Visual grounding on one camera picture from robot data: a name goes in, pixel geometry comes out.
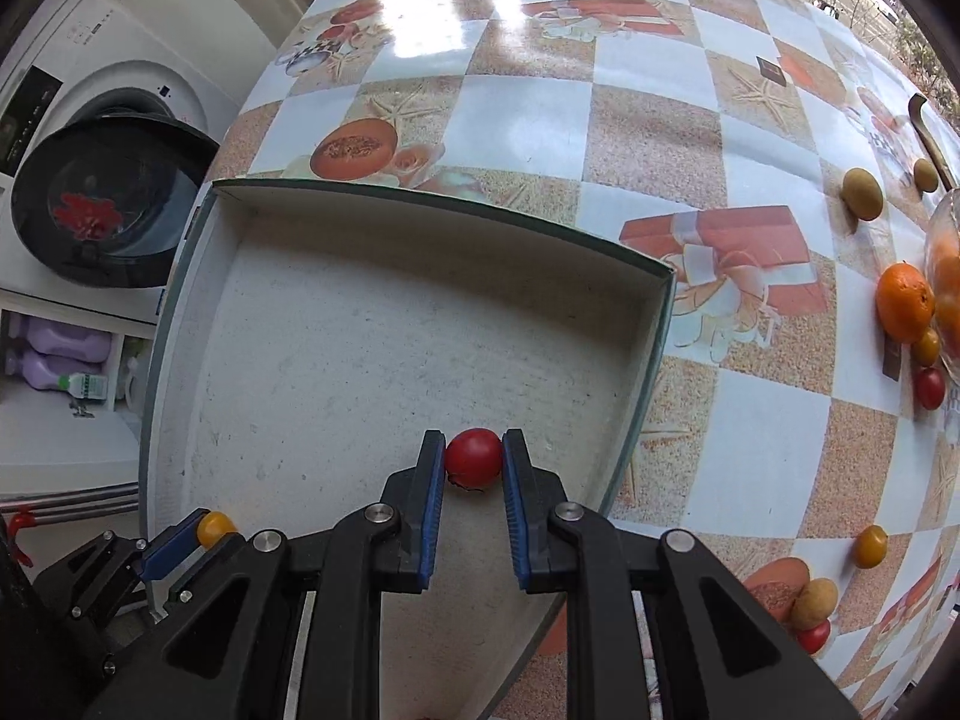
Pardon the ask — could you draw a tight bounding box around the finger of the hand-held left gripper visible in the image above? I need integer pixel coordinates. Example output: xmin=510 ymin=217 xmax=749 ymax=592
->
xmin=71 ymin=577 xmax=188 ymax=691
xmin=34 ymin=508 xmax=211 ymax=620

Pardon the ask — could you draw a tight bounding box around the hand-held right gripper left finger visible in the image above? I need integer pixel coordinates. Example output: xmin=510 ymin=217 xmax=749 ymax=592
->
xmin=82 ymin=430 xmax=449 ymax=720

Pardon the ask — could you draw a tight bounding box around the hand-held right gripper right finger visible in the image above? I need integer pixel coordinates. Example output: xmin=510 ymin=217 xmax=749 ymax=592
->
xmin=502 ymin=428 xmax=863 ymax=720

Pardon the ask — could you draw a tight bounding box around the white shallow tray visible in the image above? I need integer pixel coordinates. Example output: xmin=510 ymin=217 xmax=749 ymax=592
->
xmin=139 ymin=178 xmax=676 ymax=720

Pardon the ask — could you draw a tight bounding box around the white storage cabinet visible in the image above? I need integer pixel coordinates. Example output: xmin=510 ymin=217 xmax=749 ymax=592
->
xmin=0 ymin=289 xmax=158 ymax=500

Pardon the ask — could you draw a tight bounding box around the red plastic hook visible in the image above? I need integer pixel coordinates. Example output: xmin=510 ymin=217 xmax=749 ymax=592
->
xmin=0 ymin=510 xmax=37 ymax=567

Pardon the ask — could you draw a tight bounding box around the white plastic jug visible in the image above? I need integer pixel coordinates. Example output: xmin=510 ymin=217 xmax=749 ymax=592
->
xmin=122 ymin=356 xmax=155 ymax=412

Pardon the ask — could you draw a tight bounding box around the purple detergent bottle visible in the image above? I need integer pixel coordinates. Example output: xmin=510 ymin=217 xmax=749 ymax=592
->
xmin=7 ymin=315 xmax=113 ymax=361
xmin=7 ymin=351 xmax=110 ymax=402

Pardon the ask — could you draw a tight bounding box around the white front-load washing machine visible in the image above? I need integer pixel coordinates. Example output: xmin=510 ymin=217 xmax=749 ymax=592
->
xmin=0 ymin=0 xmax=248 ymax=323

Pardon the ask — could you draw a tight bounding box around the checkered printed tablecloth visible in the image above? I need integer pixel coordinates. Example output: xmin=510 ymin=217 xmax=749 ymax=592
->
xmin=217 ymin=0 xmax=960 ymax=720

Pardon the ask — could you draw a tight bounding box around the large orange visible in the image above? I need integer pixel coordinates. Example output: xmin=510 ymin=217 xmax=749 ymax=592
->
xmin=876 ymin=261 xmax=937 ymax=344

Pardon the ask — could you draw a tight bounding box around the large brown longan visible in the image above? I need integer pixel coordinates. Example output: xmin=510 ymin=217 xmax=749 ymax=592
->
xmin=840 ymin=167 xmax=884 ymax=222

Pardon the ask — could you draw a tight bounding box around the clear glass bowl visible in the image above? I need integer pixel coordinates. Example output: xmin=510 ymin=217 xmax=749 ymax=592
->
xmin=922 ymin=187 xmax=960 ymax=383

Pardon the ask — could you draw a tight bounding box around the metal rail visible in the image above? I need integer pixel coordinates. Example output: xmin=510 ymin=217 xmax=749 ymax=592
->
xmin=0 ymin=490 xmax=143 ymax=523

